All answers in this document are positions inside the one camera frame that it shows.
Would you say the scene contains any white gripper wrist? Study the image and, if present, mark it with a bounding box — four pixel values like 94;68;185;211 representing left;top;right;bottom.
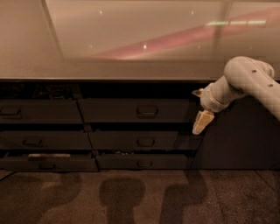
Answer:
192;87;229;135

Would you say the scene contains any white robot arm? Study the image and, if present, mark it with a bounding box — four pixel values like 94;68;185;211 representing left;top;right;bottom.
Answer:
192;56;280;135

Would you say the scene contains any dark drawer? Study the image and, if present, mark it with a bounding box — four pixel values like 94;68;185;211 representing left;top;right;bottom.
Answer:
0;99;82;124
96;154;193;170
89;131;203;151
78;98;197;123
0;153;98;172
0;131;91;150

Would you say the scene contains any pale flat item in drawer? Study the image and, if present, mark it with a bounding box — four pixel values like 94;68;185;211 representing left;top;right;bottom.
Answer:
28;153;71;158

